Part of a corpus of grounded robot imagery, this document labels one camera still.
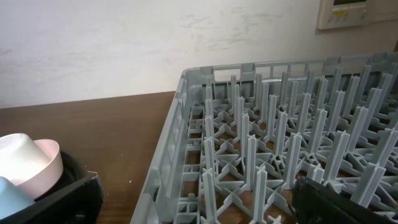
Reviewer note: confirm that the white wall control panel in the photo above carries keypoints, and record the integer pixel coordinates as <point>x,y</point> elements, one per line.
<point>347,13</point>

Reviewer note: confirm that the round black serving tray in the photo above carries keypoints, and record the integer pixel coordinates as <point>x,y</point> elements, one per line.
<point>70,178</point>

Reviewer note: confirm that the grey dishwasher rack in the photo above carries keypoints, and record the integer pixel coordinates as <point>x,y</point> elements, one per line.
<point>237,137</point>

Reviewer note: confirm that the white cup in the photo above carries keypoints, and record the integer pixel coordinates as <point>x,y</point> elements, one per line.
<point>21,158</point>

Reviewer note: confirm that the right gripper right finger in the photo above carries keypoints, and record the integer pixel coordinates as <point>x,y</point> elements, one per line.
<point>315,203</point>

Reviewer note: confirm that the pink bowl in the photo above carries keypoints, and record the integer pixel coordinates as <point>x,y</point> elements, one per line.
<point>43,181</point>

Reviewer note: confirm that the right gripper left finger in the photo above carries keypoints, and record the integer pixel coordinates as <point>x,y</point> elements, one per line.
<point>79,202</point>

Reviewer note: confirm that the light blue cup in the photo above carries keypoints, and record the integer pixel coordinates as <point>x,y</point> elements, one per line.
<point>12,199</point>

